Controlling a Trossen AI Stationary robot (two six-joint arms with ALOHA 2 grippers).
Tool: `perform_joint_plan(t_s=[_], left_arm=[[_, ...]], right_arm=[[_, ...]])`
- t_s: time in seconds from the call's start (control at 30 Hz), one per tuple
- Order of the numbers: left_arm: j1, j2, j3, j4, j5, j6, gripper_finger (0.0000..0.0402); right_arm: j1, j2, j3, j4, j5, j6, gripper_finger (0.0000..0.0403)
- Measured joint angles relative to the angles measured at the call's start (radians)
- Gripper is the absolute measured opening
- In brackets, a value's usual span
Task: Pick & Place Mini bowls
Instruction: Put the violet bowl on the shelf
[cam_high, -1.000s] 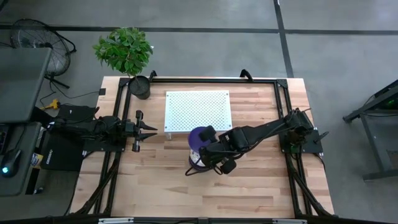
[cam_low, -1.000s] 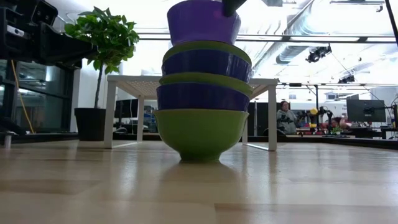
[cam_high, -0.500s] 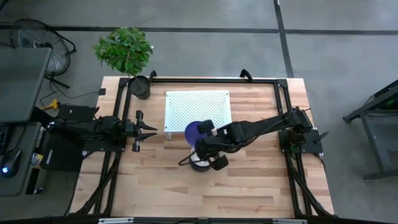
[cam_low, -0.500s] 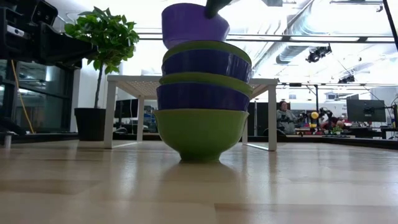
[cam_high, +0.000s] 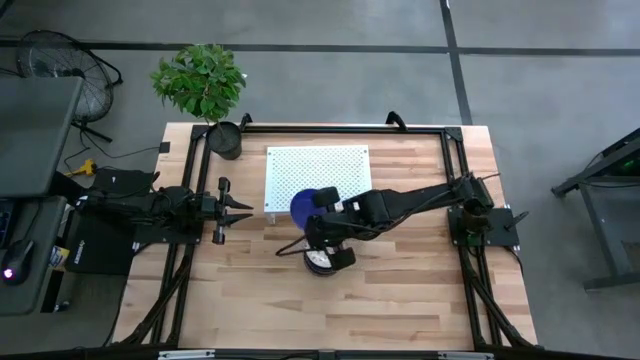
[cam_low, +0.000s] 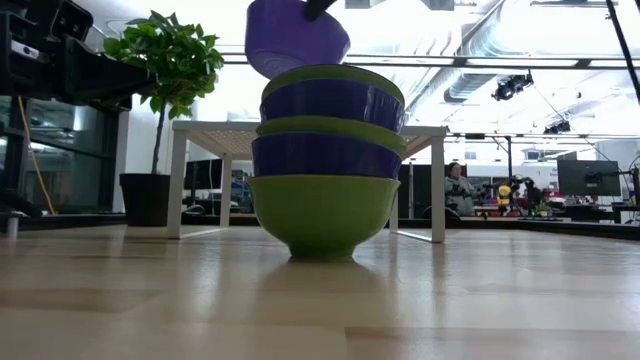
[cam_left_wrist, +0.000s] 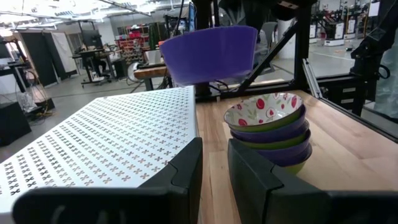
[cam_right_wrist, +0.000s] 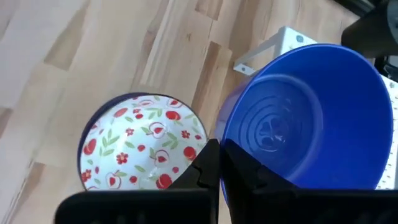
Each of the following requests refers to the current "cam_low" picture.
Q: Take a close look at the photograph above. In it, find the black room divider panel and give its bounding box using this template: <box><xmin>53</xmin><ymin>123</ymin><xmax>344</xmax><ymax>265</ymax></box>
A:
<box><xmin>398</xmin><ymin>163</ymin><xmax>469</xmax><ymax>220</ymax></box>

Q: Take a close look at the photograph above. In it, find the black plant pot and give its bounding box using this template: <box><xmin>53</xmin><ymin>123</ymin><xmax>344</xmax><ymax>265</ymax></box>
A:
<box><xmin>118</xmin><ymin>172</ymin><xmax>172</xmax><ymax>229</ymax></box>

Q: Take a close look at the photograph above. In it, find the white perforated metal shelf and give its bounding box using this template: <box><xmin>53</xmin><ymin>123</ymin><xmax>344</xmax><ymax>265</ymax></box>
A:
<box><xmin>166</xmin><ymin>119</ymin><xmax>448</xmax><ymax>245</ymax></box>

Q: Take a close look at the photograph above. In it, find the black computer monitor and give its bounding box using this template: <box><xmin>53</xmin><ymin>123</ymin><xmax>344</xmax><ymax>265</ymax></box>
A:
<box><xmin>556</xmin><ymin>159</ymin><xmax>622</xmax><ymax>198</ymax></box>
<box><xmin>183</xmin><ymin>158</ymin><xmax>224</xmax><ymax>192</ymax></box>

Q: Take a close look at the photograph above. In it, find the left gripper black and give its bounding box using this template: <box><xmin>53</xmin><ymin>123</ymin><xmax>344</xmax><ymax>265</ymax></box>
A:
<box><xmin>0</xmin><ymin>0</ymin><xmax>158</xmax><ymax>109</ymax></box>

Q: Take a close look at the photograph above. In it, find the black aluminium table frame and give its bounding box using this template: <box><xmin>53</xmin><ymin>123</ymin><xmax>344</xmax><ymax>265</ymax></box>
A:
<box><xmin>0</xmin><ymin>187</ymin><xmax>640</xmax><ymax>242</ymax></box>

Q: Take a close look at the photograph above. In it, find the green bowl floral interior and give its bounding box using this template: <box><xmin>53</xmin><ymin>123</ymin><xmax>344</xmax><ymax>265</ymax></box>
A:
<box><xmin>255</xmin><ymin>115</ymin><xmax>409</xmax><ymax>159</ymax></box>
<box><xmin>246</xmin><ymin>174</ymin><xmax>402</xmax><ymax>262</ymax></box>
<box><xmin>260</xmin><ymin>63</ymin><xmax>406</xmax><ymax>106</ymax></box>

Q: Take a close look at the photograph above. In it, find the black ceiling light rail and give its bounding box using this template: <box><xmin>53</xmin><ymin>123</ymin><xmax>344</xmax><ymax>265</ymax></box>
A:
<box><xmin>219</xmin><ymin>52</ymin><xmax>640</xmax><ymax>70</ymax></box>

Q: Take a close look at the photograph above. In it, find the black background rig frame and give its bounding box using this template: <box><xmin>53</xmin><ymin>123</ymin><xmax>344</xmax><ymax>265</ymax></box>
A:
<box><xmin>444</xmin><ymin>131</ymin><xmax>640</xmax><ymax>182</ymax></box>

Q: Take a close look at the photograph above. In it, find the black framed glass partition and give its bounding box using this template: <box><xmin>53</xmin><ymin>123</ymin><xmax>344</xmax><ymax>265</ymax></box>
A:
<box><xmin>0</xmin><ymin>94</ymin><xmax>132</xmax><ymax>217</ymax></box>

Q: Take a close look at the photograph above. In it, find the green leafy small tree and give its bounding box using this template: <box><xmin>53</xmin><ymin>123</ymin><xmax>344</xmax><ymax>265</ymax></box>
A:
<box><xmin>103</xmin><ymin>9</ymin><xmax>225</xmax><ymax>176</ymax></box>

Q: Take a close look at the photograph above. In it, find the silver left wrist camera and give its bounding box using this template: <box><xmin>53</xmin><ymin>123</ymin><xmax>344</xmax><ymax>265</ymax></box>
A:
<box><xmin>9</xmin><ymin>39</ymin><xmax>41</xmax><ymax>61</ymax></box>

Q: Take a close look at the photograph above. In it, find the cluttered background desk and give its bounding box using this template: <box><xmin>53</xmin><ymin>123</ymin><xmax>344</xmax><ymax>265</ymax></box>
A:
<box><xmin>472</xmin><ymin>199</ymin><xmax>640</xmax><ymax>225</ymax></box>

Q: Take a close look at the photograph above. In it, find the black ceiling mounted camera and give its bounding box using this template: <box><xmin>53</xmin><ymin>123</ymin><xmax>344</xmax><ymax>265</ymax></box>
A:
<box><xmin>543</xmin><ymin>119</ymin><xmax>572</xmax><ymax>135</ymax></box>
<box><xmin>491</xmin><ymin>71</ymin><xmax>535</xmax><ymax>102</ymax></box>

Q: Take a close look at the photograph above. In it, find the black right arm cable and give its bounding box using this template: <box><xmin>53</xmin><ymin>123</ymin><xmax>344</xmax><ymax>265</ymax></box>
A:
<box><xmin>604</xmin><ymin>0</ymin><xmax>640</xmax><ymax>106</ymax></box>

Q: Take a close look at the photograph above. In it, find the yellow cable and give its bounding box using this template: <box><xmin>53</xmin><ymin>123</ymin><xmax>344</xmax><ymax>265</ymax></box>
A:
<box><xmin>17</xmin><ymin>95</ymin><xmax>57</xmax><ymax>216</ymax></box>

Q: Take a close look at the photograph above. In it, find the small grey metal post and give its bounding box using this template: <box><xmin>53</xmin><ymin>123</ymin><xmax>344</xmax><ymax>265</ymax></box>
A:
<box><xmin>4</xmin><ymin>212</ymin><xmax>21</xmax><ymax>240</ymax></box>

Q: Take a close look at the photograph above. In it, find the person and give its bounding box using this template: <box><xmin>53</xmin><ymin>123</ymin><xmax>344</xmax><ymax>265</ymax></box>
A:
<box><xmin>443</xmin><ymin>161</ymin><xmax>479</xmax><ymax>218</ymax></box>

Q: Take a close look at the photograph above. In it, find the purple mini bowl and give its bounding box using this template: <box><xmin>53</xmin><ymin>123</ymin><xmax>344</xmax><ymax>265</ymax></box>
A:
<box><xmin>244</xmin><ymin>0</ymin><xmax>352</xmax><ymax>80</ymax></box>
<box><xmin>250</xmin><ymin>131</ymin><xmax>404</xmax><ymax>180</ymax></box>
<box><xmin>259</xmin><ymin>78</ymin><xmax>407</xmax><ymax>134</ymax></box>

